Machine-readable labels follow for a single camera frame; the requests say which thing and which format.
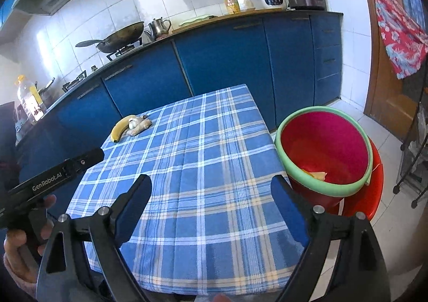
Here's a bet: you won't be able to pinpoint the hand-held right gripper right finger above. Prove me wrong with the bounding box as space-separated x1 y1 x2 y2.
270 175 392 302

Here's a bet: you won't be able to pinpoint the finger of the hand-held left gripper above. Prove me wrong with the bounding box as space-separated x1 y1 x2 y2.
65 147 105 175

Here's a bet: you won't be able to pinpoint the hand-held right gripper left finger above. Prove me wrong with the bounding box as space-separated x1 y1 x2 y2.
36 174 152 302

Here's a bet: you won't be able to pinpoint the pale fruit peel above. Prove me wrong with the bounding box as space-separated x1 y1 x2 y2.
303 170 328 182

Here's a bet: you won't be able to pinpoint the red bucket with green rim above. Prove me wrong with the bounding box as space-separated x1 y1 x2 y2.
274 106 374 211

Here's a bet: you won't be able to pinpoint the person's left hand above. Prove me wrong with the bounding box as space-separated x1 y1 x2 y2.
3 195 57 289

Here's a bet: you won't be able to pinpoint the yellow banana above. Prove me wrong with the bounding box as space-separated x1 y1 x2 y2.
111 115 137 143

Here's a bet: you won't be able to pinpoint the tan ginger root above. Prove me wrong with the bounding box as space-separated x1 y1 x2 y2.
125 118 152 137

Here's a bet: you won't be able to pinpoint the small metal saucepan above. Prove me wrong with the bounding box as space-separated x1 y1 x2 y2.
37 78 56 105

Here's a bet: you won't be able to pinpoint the blue plaid tablecloth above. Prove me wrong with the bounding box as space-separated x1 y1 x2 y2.
67 84 306 296

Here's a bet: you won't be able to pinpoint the red plastic stool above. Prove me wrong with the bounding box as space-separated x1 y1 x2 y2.
339 145 384 220

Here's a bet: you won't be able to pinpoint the clear oil bottle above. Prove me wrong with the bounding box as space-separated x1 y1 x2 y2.
16 75 47 122

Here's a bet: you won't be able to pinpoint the black gas stove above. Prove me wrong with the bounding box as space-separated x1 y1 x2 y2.
62 39 143 93

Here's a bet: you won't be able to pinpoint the black wok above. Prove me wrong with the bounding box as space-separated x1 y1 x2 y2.
75 21 145 54

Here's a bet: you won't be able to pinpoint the metal teapot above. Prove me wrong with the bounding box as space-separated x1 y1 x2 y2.
144 18 172 40

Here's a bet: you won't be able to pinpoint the wooden door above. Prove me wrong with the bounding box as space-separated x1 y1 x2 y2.
354 0 428 142

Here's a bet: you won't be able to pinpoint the blue kitchen base cabinets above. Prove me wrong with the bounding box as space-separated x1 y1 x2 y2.
15 11 344 169

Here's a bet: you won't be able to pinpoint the pale green cloth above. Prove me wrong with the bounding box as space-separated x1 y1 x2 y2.
179 14 215 26

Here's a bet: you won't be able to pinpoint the red floral cloth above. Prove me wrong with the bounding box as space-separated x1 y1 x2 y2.
371 0 428 80

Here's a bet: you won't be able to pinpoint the black wire rack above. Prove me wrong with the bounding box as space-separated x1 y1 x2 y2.
393 86 428 209

